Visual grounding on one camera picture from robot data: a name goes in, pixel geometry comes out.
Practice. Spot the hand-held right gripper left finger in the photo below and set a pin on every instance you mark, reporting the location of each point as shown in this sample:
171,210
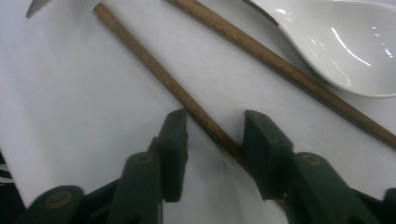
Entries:
172,155

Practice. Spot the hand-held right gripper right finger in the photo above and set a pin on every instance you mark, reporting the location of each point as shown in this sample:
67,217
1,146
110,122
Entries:
267,155

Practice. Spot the brown wooden chopstick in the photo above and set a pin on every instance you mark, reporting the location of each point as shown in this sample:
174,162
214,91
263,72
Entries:
264,56
149,62

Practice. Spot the white ceramic spoon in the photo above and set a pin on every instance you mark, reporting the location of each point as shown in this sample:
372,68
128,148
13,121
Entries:
336,46

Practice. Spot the metal table knife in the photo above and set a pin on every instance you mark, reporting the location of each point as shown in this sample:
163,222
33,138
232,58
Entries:
35,7

